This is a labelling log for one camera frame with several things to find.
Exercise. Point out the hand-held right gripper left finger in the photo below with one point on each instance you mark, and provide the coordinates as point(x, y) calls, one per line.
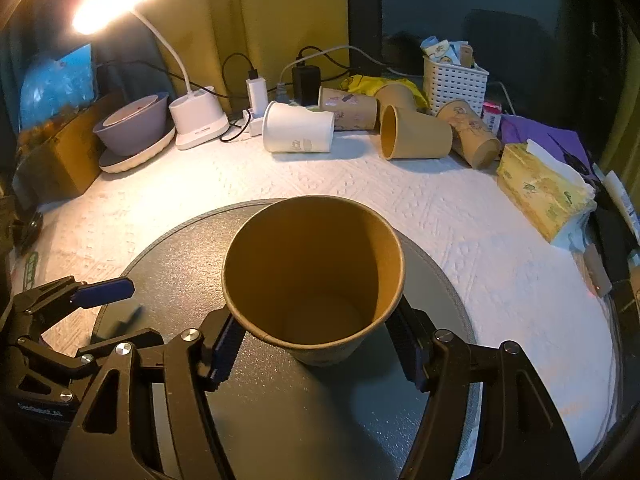
point(224, 355)

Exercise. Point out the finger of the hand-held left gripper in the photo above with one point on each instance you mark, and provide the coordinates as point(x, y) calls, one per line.
point(50, 356)
point(102, 292)

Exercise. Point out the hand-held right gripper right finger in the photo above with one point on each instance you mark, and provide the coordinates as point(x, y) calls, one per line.
point(406, 357)

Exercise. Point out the plain brown paper cup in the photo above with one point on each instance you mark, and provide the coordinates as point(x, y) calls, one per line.
point(397, 95)
point(420, 135)
point(310, 260)

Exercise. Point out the printed brown paper cup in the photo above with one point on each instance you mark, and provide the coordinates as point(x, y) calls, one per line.
point(350, 107)
point(467, 132)

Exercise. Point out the white paper cup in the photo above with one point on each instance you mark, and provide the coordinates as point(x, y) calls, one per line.
point(295, 127)

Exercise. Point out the grey round turntable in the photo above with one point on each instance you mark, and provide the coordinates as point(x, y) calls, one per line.
point(165, 260)

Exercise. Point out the brown cardboard box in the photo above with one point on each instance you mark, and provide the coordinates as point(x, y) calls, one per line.
point(60, 160)

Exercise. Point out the white plate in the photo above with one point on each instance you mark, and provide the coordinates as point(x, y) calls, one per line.
point(145, 159)

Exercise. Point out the grey purple bowl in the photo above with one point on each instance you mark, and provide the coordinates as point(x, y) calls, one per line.
point(130, 132)

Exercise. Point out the white desk lamp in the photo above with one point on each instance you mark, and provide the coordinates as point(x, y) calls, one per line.
point(197, 120)

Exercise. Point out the blue landscape picture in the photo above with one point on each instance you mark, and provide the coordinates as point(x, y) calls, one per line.
point(55, 85)

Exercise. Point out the yellow tissue pack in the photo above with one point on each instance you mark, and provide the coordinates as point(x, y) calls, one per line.
point(540, 190)

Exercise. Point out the white power strip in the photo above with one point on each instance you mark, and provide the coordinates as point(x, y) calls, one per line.
point(250, 122)

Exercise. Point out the white plug charger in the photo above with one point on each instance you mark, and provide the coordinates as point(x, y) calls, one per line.
point(257, 95)

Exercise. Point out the pink small carton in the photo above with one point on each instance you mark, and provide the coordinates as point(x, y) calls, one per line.
point(492, 115)

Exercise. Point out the purple cloth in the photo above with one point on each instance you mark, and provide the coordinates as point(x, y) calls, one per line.
point(540, 137)

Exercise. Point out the yellow cloth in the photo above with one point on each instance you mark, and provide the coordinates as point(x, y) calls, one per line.
point(367, 85)

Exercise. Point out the white plastic basket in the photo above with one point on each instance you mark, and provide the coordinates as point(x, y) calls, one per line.
point(455, 85)

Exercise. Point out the black power adapter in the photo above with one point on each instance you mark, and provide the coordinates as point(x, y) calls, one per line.
point(306, 84)

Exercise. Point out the sachets in basket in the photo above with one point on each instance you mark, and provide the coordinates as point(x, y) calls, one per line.
point(442, 50)

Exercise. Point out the yellow curtain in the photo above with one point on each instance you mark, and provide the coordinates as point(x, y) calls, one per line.
point(280, 20)

